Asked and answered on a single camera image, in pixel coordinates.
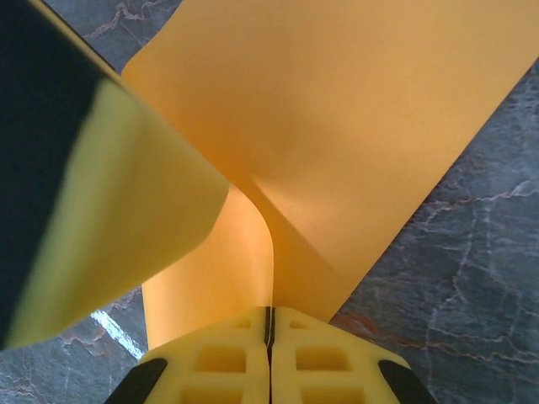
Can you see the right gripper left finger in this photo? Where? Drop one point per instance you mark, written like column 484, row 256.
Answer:
column 210, row 370

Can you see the orange square paper sheet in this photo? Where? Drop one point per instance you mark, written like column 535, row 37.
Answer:
column 337, row 126

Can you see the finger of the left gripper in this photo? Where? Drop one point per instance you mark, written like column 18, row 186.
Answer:
column 105, row 189

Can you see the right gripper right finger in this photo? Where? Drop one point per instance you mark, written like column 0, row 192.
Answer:
column 337, row 370

